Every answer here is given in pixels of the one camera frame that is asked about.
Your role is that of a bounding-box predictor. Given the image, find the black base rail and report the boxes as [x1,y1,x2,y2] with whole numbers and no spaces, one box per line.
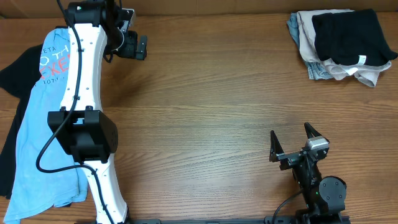
[74,215,352,224]

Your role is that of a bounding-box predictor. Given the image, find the black t-shirt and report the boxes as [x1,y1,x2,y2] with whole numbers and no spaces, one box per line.
[312,9,397,67]
[1,43,44,198]

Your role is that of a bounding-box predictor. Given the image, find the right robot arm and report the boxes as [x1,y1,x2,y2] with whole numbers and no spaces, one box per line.
[264,122,350,223]

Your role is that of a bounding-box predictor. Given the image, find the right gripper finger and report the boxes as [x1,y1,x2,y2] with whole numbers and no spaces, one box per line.
[304,122,322,139]
[269,130,284,162]

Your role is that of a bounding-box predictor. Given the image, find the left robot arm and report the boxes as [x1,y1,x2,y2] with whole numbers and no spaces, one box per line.
[35,0,147,223]

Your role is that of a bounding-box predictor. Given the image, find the beige folded shorts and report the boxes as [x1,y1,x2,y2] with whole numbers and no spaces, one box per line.
[296,9,392,87]

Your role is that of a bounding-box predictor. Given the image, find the light blue t-shirt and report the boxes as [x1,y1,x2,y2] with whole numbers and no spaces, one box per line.
[4,28,88,223]

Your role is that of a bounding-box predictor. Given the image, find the folded blue jeans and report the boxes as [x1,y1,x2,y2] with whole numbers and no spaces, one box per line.
[287,12,333,80]

